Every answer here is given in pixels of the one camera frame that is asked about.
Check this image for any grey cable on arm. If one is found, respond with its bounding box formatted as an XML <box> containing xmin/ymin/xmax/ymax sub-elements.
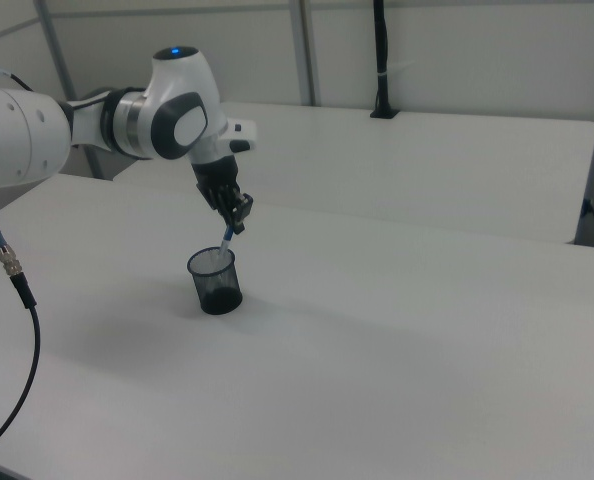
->
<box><xmin>0</xmin><ymin>63</ymin><xmax>34</xmax><ymax>93</ymax></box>

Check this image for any black mesh pen holder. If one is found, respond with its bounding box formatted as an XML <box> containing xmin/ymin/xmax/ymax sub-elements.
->
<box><xmin>186</xmin><ymin>246</ymin><xmax>244</xmax><ymax>316</ymax></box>

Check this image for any black clamped camera pole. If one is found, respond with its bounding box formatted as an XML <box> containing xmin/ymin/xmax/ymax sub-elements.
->
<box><xmin>369</xmin><ymin>0</ymin><xmax>401</xmax><ymax>121</ymax></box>

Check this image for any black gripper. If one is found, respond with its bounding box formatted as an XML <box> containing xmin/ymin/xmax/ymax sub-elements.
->
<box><xmin>191</xmin><ymin>155</ymin><xmax>255</xmax><ymax>236</ymax></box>

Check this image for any blue and white marker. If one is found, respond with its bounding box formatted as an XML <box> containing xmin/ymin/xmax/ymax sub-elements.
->
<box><xmin>217</xmin><ymin>225</ymin><xmax>236</xmax><ymax>262</ymax></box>

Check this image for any white tie on pole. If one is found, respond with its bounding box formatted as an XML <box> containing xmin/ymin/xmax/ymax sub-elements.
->
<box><xmin>376</xmin><ymin>60</ymin><xmax>414</xmax><ymax>80</ymax></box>

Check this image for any black cable with metal connector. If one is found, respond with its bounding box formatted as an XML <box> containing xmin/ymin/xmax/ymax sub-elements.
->
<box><xmin>0</xmin><ymin>175</ymin><xmax>42</xmax><ymax>459</ymax></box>

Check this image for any white adjacent table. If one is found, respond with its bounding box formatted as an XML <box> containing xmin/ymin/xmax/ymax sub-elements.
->
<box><xmin>112</xmin><ymin>101</ymin><xmax>594</xmax><ymax>246</ymax></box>

